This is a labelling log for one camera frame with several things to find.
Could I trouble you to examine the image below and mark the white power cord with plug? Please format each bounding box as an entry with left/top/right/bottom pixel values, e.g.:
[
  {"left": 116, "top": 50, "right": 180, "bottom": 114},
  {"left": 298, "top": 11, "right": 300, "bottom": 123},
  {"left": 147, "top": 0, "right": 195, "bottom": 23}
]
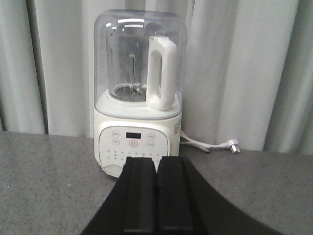
[{"left": 179, "top": 130, "right": 242, "bottom": 154}]

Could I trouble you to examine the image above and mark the white soy milk blender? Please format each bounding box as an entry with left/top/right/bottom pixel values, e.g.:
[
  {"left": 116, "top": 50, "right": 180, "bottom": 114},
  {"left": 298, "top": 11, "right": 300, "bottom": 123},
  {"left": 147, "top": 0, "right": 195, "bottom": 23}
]
[{"left": 94, "top": 9, "right": 187, "bottom": 177}]

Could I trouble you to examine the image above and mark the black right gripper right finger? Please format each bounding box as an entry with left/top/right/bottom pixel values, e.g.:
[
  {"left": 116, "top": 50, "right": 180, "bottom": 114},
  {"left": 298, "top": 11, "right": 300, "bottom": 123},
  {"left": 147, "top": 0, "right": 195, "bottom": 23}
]
[{"left": 157, "top": 156, "right": 194, "bottom": 232}]

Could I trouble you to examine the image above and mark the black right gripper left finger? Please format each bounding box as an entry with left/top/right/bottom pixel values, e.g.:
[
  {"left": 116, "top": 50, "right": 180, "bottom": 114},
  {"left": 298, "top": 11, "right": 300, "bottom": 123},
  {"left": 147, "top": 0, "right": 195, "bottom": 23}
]
[{"left": 123, "top": 158, "right": 156, "bottom": 233}]

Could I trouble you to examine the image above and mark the grey pleated curtain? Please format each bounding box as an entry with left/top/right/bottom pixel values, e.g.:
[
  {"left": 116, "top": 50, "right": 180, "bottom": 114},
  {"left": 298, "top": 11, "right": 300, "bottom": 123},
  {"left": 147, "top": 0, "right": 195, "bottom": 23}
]
[{"left": 0, "top": 0, "right": 313, "bottom": 154}]

